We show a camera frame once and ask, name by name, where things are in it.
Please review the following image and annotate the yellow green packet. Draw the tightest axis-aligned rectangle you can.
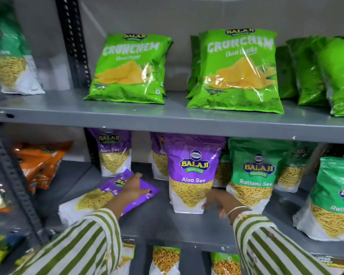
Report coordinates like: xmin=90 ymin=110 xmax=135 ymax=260
xmin=0 ymin=231 xmax=25 ymax=267

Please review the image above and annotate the person's right hand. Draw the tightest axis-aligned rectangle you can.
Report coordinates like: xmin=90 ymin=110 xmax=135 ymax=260
xmin=202 ymin=188 xmax=247 ymax=218

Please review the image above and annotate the row of light green chip packets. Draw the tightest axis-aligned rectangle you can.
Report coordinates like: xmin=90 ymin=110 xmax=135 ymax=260
xmin=83 ymin=27 xmax=344 ymax=118

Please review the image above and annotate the person's right forearm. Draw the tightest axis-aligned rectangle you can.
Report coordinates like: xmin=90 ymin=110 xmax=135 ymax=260
xmin=228 ymin=206 xmax=333 ymax=275

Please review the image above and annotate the yellow price label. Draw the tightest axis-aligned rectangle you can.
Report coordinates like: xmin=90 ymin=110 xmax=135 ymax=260
xmin=121 ymin=239 xmax=136 ymax=260
xmin=312 ymin=254 xmax=344 ymax=270

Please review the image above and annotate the Chana Dal packets shelf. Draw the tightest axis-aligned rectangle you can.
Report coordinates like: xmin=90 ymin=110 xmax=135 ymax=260
xmin=129 ymin=243 xmax=213 ymax=275

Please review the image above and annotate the grey perforated shelf upright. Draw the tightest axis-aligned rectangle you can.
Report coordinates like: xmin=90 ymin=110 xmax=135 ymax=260
xmin=0 ymin=120 xmax=45 ymax=245

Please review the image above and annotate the silver bangle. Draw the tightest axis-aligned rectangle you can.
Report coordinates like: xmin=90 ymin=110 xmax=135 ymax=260
xmin=228 ymin=205 xmax=252 ymax=220

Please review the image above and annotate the person's left hand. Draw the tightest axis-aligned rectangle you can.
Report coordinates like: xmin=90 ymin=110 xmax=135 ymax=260
xmin=114 ymin=172 xmax=151 ymax=211

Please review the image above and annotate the grey metal shelf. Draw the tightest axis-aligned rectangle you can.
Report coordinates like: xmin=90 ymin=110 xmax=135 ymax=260
xmin=0 ymin=89 xmax=344 ymax=144
xmin=31 ymin=162 xmax=344 ymax=262

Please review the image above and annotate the person's left forearm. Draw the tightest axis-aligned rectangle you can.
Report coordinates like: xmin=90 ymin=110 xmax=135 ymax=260
xmin=11 ymin=197 xmax=124 ymax=275

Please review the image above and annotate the light green white packet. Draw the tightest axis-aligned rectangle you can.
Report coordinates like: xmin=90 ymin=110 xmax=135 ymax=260
xmin=210 ymin=252 xmax=242 ymax=275
xmin=113 ymin=256 xmax=132 ymax=275
xmin=148 ymin=245 xmax=181 ymax=275

